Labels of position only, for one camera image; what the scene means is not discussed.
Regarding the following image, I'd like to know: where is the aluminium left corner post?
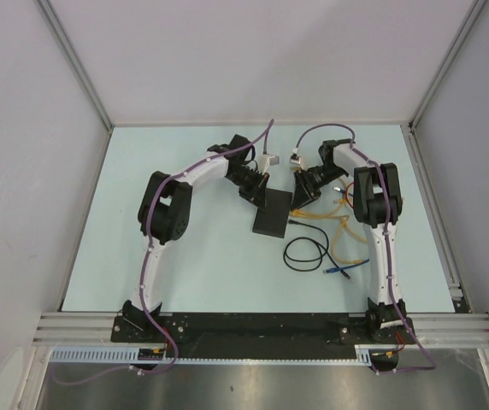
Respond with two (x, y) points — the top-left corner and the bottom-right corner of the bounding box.
(34, 0), (114, 132)

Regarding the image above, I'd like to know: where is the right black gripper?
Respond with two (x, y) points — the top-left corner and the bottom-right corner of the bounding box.
(290, 165), (346, 212)

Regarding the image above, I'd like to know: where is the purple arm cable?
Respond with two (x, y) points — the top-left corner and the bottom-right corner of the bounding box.
(293, 124), (438, 372)
(50, 118), (275, 385)

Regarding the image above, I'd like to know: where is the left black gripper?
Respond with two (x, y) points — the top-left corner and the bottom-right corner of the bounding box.
(227, 167), (269, 212)

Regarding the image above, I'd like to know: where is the aluminium right corner post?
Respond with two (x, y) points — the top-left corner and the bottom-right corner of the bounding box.
(408, 0), (489, 132)

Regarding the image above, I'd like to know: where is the aluminium corner post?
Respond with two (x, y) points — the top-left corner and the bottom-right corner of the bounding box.
(34, 0), (114, 132)
(408, 0), (489, 132)

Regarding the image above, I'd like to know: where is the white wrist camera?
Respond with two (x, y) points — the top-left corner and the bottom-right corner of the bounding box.
(289, 149), (306, 170)
(256, 154), (280, 174)

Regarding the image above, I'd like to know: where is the aluminium right frame rail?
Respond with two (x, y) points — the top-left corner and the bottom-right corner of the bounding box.
(401, 124), (471, 313)

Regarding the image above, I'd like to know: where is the short yellow ethernet cable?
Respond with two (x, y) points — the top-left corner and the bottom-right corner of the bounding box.
(291, 208), (363, 265)

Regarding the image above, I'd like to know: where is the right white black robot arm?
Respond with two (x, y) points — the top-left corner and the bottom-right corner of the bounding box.
(291, 139), (413, 343)

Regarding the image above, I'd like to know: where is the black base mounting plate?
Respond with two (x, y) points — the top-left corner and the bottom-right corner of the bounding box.
(110, 313), (415, 360)

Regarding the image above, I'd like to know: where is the black network switch box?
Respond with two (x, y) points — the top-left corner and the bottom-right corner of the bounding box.
(252, 189), (292, 238)

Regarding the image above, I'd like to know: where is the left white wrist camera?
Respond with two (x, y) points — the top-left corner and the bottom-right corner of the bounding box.
(256, 154), (280, 174)

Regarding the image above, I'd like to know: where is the aluminium front frame rail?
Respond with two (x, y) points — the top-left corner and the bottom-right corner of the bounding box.
(34, 312), (489, 349)

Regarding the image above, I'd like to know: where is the grey slotted cable duct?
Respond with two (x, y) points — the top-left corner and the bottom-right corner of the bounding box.
(50, 346), (372, 366)

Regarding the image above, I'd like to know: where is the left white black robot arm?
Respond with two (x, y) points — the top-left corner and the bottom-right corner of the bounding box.
(111, 134), (269, 343)

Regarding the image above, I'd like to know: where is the long yellow ethernet cable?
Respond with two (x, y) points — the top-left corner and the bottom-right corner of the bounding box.
(291, 174), (355, 220)

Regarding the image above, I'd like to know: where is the black ethernet cable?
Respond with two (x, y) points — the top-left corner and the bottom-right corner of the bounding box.
(281, 219), (353, 282)

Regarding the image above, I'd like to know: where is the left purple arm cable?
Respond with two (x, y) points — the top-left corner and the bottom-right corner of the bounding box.
(50, 118), (275, 385)

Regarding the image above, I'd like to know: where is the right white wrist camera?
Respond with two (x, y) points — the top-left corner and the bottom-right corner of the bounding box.
(289, 149), (306, 170)

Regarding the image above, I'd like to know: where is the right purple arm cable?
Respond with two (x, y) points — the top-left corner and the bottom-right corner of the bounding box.
(293, 124), (438, 372)

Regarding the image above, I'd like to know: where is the aluminium frame rail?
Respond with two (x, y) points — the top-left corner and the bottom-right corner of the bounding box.
(34, 312), (489, 349)
(401, 124), (471, 313)

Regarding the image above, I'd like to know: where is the blue ethernet cable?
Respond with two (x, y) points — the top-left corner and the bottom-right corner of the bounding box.
(321, 184), (370, 276)

